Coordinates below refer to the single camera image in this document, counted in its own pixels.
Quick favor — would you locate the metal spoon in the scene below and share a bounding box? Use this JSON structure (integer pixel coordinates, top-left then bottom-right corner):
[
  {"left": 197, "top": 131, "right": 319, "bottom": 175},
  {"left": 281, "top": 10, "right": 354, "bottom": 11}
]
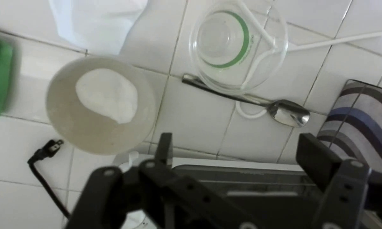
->
[{"left": 180, "top": 72, "right": 312, "bottom": 128}]

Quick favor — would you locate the striped fabric bag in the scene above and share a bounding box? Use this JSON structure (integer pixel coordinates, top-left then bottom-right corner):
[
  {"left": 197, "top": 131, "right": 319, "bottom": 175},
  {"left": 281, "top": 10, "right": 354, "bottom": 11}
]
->
[{"left": 317, "top": 77, "right": 382, "bottom": 175}]

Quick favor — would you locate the white toaster oven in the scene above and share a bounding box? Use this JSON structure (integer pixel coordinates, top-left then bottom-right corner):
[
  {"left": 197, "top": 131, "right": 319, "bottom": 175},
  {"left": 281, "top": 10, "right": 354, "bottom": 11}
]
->
[{"left": 112, "top": 150, "right": 332, "bottom": 229}]

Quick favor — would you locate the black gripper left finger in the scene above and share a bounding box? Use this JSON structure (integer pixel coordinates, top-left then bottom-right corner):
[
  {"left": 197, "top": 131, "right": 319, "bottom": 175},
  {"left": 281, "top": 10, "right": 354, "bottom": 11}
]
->
[{"left": 62, "top": 132, "right": 243, "bottom": 229}]

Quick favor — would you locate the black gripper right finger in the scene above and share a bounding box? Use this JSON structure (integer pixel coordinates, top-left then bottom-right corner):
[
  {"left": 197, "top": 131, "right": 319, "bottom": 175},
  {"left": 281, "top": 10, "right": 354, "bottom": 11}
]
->
[{"left": 224, "top": 132, "right": 382, "bottom": 229}]

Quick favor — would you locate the beige ceramic bowl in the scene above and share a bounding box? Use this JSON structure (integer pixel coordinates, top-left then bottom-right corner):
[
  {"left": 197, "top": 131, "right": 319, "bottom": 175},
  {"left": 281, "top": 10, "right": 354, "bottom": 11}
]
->
[{"left": 44, "top": 56, "right": 158, "bottom": 156}]

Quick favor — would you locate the black power cord with plug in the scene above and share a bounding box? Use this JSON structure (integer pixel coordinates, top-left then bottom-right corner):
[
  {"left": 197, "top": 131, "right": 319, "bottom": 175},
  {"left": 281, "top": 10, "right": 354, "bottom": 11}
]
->
[{"left": 26, "top": 138, "right": 71, "bottom": 220}]

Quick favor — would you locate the glass cup with green base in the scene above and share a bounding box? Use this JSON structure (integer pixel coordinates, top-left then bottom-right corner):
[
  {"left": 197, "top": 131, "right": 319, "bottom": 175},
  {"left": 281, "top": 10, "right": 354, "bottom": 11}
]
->
[{"left": 188, "top": 1, "right": 290, "bottom": 94}]

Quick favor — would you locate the clear plastic bag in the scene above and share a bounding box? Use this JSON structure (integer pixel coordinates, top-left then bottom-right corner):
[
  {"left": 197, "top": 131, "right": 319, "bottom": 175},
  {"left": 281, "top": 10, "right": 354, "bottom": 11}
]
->
[{"left": 48, "top": 0, "right": 150, "bottom": 54}]

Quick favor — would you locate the white powder heap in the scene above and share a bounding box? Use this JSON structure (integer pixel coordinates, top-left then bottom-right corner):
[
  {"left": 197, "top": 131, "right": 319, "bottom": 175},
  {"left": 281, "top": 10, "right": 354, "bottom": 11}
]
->
[{"left": 75, "top": 67, "right": 138, "bottom": 124}]

